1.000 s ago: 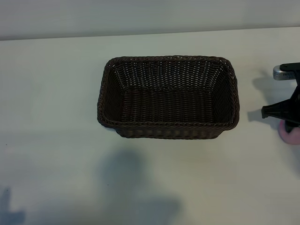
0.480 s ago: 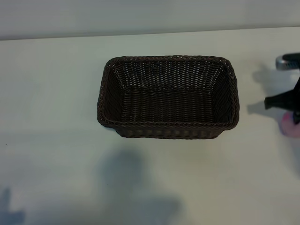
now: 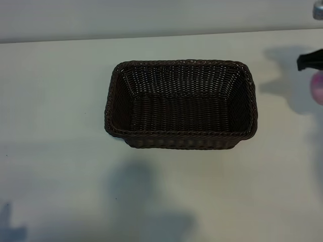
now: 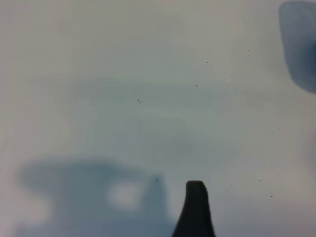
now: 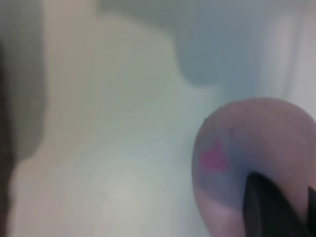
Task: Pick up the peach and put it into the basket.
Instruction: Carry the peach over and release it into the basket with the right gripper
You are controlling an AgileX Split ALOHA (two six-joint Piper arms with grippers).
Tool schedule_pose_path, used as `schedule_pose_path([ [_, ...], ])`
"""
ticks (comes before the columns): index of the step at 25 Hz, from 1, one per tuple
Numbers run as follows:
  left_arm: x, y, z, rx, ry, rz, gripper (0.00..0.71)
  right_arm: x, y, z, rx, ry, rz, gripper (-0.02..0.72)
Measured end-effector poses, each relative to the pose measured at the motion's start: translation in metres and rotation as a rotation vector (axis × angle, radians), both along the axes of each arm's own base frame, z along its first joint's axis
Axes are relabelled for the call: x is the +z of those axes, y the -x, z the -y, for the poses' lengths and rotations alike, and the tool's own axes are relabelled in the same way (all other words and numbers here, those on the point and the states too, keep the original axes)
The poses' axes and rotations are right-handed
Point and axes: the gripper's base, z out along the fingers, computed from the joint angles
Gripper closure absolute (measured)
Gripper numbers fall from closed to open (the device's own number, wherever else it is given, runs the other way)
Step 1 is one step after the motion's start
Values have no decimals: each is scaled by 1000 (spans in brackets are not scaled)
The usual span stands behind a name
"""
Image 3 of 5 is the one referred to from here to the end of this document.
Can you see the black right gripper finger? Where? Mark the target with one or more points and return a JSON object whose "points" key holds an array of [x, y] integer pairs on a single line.
{"points": [[310, 60]]}

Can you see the pink peach with green leaf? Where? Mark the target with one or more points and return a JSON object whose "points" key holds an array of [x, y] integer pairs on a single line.
{"points": [[318, 88]]}

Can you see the dark brown woven wicker basket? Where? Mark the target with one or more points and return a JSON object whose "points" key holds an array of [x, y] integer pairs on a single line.
{"points": [[180, 113]]}

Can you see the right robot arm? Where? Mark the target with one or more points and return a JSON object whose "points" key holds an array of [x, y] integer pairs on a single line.
{"points": [[318, 6]]}

